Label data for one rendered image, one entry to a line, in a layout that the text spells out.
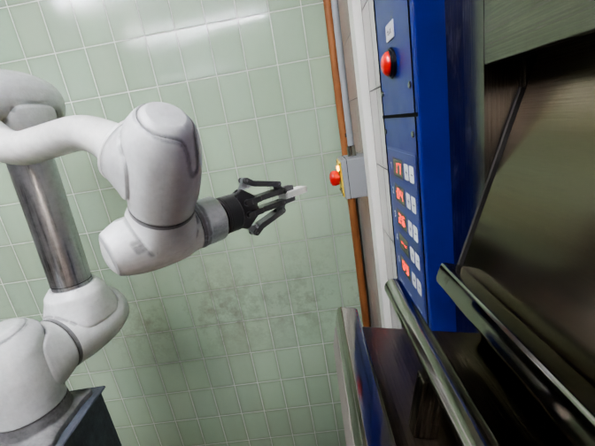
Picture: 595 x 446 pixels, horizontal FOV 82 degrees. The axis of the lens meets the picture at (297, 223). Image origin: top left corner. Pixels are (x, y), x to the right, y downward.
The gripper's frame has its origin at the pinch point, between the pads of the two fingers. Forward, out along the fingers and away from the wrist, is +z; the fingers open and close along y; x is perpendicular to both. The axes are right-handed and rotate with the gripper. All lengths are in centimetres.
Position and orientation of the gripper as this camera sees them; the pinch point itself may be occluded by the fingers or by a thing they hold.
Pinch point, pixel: (292, 192)
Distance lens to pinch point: 80.9
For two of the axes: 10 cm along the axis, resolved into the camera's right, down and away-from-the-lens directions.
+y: 1.6, 9.5, 2.8
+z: 7.1, -3.0, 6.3
